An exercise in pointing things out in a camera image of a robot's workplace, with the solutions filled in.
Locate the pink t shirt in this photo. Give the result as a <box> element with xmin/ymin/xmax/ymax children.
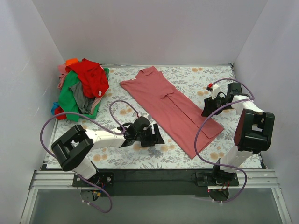
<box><xmin>120</xmin><ymin>66</ymin><xmax>224</xmax><ymax>159</ymax></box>

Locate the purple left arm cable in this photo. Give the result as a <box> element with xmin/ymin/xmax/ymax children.
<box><xmin>39</xmin><ymin>99</ymin><xmax>141</xmax><ymax>213</ymax></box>

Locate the red t shirt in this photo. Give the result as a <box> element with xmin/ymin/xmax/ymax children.
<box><xmin>51</xmin><ymin>58</ymin><xmax>109</xmax><ymax>122</ymax></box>

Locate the blue cloth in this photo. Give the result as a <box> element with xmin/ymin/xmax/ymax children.
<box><xmin>51</xmin><ymin>102</ymin><xmax>59</xmax><ymax>115</ymax></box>

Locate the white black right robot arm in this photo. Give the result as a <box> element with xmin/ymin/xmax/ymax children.
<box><xmin>201</xmin><ymin>82</ymin><xmax>275</xmax><ymax>186</ymax></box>

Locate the green t shirt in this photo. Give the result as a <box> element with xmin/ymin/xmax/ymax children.
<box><xmin>57</xmin><ymin>67</ymin><xmax>110</xmax><ymax>122</ymax></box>

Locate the grey t shirt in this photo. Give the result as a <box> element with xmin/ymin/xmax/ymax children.
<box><xmin>69</xmin><ymin>82</ymin><xmax>95</xmax><ymax>114</ymax></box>

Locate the orange cloth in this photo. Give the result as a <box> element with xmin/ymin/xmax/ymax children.
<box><xmin>65</xmin><ymin>58</ymin><xmax>79</xmax><ymax>66</ymax></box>

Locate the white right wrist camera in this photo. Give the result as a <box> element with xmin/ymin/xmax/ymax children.
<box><xmin>206</xmin><ymin>83</ymin><xmax>220</xmax><ymax>99</ymax></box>

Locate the light pink cloth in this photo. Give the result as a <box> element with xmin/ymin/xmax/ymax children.
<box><xmin>57</xmin><ymin>63</ymin><xmax>68</xmax><ymax>89</ymax></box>

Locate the aluminium front frame rail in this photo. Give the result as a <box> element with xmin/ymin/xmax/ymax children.
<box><xmin>20</xmin><ymin>169</ymin><xmax>292</xmax><ymax>224</ymax></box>

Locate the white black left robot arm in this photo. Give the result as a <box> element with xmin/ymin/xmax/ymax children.
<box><xmin>51</xmin><ymin>116</ymin><xmax>164</xmax><ymax>187</ymax></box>

